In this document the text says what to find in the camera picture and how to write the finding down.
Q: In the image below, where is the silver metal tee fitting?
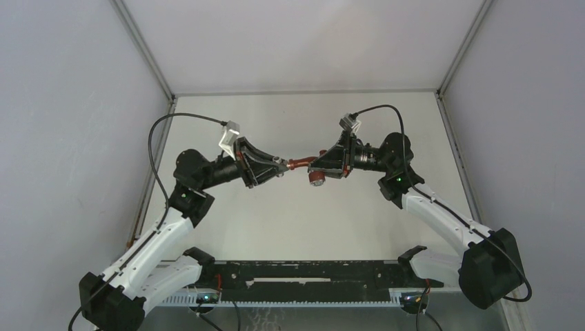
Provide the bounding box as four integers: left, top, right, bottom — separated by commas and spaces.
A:
272, 156, 290, 178

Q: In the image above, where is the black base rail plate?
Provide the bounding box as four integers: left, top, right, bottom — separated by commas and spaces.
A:
195, 260, 443, 301

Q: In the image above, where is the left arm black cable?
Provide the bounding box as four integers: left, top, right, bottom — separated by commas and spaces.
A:
68, 112, 228, 331

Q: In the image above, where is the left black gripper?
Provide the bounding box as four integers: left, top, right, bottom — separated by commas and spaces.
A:
198, 137, 287, 191

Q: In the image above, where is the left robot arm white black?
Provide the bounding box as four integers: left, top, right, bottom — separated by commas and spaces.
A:
74, 137, 289, 330

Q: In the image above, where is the red brown water faucet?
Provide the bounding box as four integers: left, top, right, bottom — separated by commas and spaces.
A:
286, 157, 326, 187

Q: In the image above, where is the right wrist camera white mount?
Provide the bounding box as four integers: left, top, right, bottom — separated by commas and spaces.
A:
339, 113, 361, 136

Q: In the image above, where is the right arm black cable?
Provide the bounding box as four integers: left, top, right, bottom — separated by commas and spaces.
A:
352, 104, 533, 303

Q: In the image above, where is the white slotted cable duct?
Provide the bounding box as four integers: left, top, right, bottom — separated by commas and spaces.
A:
158, 292, 403, 308

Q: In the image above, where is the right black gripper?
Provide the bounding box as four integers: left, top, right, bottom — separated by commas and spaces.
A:
308, 130, 392, 180

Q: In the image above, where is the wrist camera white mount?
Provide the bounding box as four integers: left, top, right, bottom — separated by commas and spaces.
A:
218, 121, 240, 160
339, 113, 361, 136

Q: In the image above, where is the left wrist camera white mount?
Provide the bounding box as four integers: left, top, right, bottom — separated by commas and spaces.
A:
218, 121, 240, 160

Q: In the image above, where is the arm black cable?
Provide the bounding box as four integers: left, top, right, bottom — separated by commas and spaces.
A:
352, 104, 533, 303
68, 112, 228, 331

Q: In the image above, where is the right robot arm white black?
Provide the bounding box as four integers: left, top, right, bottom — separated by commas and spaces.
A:
308, 132, 532, 310

